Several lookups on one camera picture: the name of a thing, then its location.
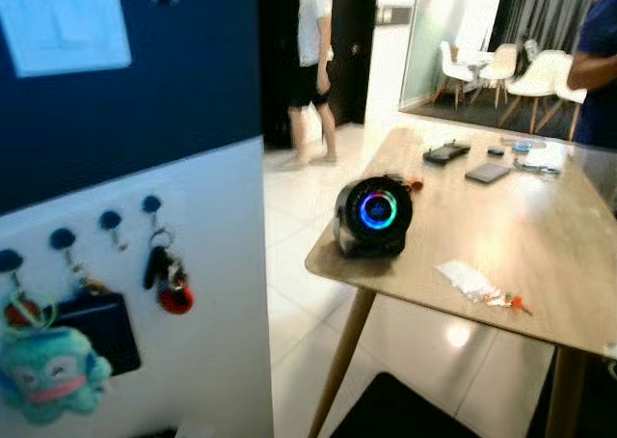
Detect bagged keys with orange tag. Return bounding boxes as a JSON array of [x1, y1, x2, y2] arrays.
[[436, 260, 533, 315]]

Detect black smartphone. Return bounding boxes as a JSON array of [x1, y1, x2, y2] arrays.
[[465, 161, 512, 184]]

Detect standing person in dark clothes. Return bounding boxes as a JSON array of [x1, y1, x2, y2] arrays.
[[567, 0, 617, 207]]

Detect wooden table leg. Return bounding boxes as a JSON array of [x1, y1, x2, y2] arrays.
[[545, 346, 589, 438], [307, 286, 377, 438]]

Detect grey curtain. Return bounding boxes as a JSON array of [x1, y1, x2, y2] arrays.
[[492, 0, 617, 58]]

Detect black floor mat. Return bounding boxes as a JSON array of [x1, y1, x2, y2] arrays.
[[330, 370, 483, 438]]

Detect black door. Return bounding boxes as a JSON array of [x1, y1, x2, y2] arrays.
[[258, 0, 302, 150], [328, 0, 380, 125]]

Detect walking person in white shirt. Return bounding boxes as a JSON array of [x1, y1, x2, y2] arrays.
[[284, 0, 340, 167]]

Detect black car key, red fob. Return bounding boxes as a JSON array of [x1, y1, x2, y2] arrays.
[[143, 228, 196, 315]]

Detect navy card wallet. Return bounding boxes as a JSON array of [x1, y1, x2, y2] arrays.
[[53, 279, 143, 376]]

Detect teal knob wall hook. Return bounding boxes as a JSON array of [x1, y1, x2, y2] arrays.
[[0, 249, 22, 289], [99, 210, 126, 251], [50, 228, 83, 275], [142, 195, 167, 236]]

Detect white light switch plate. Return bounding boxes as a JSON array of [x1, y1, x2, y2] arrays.
[[0, 0, 132, 78]]

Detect teal plush keychain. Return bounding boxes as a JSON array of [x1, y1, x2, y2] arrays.
[[0, 288, 112, 424]]

